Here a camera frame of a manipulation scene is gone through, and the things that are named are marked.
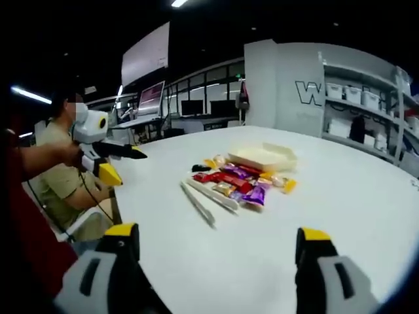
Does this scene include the monitor with pink screen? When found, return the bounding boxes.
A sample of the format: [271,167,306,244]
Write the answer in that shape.
[137,80,166,119]

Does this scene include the purple food packet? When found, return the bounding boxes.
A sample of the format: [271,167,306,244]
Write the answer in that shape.
[220,163,260,180]
[240,182,272,207]

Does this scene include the person's red clothing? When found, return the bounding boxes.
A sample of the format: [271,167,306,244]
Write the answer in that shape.
[0,124,79,300]

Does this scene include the red food packet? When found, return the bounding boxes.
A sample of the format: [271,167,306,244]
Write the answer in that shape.
[228,176,253,194]
[192,172,230,184]

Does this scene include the white food tongs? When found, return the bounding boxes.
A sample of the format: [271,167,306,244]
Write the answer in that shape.
[179,178,240,230]

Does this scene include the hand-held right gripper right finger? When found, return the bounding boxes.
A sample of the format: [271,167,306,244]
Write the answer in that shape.
[294,227,383,314]

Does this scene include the white hanging board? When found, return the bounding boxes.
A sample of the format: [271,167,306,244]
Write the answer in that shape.
[120,20,172,88]

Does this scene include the black monitor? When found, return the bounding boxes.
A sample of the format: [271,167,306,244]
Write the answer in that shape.
[209,99,237,116]
[180,99,204,116]

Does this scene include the grey metal shelf rack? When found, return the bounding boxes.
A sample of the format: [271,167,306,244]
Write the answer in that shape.
[318,51,419,179]

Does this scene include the white storage box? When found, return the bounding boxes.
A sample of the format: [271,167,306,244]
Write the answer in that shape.
[326,82,345,99]
[344,85,363,105]
[362,88,384,109]

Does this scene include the grey office desk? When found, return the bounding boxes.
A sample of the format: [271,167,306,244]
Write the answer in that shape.
[113,113,183,145]

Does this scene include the black cable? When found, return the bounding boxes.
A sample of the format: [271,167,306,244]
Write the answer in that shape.
[77,168,113,225]

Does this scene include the gold candy food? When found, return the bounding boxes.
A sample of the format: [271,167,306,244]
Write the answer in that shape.
[212,182,235,198]

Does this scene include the cream rectangular container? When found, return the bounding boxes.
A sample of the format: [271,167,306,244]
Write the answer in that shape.
[227,142,299,172]

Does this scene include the white chair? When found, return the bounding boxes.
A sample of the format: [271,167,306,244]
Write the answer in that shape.
[22,181,115,243]

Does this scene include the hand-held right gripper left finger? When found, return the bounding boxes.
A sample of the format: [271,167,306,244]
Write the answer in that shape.
[54,223,164,314]

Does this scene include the black bag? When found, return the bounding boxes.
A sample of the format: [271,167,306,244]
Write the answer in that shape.
[348,114,367,145]

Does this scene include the red hanging bag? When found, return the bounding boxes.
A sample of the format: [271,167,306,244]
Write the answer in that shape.
[238,81,251,109]

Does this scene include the long ceiling light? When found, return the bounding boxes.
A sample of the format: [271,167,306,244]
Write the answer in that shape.
[9,85,54,105]

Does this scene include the yellow candy food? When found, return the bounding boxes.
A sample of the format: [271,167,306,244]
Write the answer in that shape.
[267,174,297,194]
[203,154,227,169]

